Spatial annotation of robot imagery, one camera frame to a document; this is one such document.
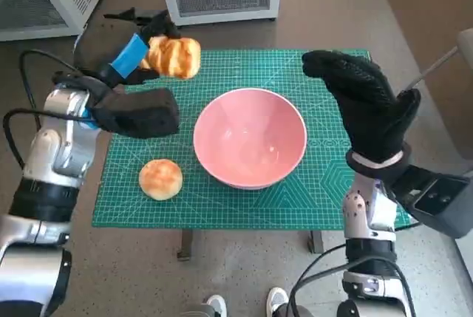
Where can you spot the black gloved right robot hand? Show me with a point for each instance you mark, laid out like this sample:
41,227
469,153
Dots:
366,110

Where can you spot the grey metal rod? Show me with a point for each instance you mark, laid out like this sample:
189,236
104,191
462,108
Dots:
432,68

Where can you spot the person's left shoe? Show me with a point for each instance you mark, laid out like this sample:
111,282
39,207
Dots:
217,304

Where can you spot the green cutting mat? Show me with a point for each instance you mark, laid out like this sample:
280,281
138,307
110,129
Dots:
258,65

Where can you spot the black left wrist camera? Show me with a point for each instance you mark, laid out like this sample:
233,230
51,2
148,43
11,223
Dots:
140,114

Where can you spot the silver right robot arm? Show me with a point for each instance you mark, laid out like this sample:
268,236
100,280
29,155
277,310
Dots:
362,213

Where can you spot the round toy bread bun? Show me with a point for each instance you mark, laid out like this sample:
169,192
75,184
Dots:
160,180

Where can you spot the long striped toy bread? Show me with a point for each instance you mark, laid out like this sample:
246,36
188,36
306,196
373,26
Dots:
177,56

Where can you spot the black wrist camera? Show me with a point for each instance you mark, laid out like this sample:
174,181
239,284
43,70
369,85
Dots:
436,198
140,114

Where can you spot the beige round seat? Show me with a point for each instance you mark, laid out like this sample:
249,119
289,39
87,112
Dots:
466,41

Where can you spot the person's shoe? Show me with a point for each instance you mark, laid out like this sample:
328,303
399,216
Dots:
217,304
277,300

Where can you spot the person's right shoe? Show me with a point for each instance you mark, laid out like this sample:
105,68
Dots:
277,300

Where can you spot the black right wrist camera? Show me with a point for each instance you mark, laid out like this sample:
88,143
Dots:
436,198

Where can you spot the table leg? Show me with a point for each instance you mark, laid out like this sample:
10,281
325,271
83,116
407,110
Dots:
316,243
184,245

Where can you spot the pink bowl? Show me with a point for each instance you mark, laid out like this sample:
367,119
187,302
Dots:
251,139

